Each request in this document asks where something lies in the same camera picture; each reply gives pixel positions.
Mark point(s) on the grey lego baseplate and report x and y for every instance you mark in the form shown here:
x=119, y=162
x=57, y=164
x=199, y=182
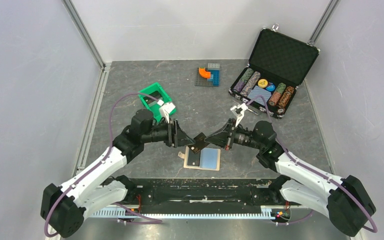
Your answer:
x=201, y=82

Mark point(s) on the green red chip stack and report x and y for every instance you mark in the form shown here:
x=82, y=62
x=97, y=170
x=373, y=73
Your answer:
x=277, y=94

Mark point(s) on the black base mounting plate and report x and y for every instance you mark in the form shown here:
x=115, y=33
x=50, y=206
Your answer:
x=201, y=195

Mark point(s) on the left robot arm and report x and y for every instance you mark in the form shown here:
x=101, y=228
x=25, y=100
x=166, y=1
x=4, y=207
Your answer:
x=67, y=206

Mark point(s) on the orange curved lego piece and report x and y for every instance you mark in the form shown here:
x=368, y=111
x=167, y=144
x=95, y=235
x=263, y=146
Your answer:
x=204, y=73

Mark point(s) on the dark card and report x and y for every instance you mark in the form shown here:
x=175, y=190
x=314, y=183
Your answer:
x=152, y=101

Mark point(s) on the grey lego brick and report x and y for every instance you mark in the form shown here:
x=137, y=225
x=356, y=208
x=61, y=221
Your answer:
x=213, y=66

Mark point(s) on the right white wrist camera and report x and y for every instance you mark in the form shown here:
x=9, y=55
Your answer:
x=239, y=111

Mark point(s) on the blue dealer chip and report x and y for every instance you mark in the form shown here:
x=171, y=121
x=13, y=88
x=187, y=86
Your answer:
x=270, y=87

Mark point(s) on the blue lego bricks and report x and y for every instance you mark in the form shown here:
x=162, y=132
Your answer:
x=214, y=79

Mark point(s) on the black credit card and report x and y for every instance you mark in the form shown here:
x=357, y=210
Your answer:
x=199, y=143

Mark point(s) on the green plastic bin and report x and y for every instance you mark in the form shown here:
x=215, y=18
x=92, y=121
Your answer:
x=149, y=89

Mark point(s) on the black card in holder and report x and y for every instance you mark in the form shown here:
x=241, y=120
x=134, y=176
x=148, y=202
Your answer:
x=193, y=159

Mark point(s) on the black poker chip case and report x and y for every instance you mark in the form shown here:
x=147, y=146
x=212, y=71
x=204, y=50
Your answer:
x=280, y=59

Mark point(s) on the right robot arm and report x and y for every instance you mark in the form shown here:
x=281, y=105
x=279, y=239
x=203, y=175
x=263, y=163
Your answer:
x=343, y=200

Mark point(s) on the yellow dealer chip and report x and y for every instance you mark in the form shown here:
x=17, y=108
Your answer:
x=263, y=83

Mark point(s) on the pink grey chip stack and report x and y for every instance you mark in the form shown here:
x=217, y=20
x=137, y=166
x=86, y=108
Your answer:
x=250, y=84

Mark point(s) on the white slotted cable duct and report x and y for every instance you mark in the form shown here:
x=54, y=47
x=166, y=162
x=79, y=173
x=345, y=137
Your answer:
x=117, y=212

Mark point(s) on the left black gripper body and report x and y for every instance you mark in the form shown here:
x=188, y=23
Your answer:
x=164, y=133

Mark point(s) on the purple green chip stack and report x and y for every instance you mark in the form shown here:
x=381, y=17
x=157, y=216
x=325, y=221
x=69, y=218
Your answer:
x=243, y=80

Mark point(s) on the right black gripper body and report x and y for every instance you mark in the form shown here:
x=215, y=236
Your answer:
x=239, y=135

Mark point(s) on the orange black chip stack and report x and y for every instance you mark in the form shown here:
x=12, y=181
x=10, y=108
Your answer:
x=285, y=98

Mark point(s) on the blue playing card deck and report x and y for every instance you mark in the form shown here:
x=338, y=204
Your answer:
x=260, y=95

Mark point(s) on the beige leather card holder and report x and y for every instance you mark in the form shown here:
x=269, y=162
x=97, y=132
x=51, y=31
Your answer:
x=210, y=159

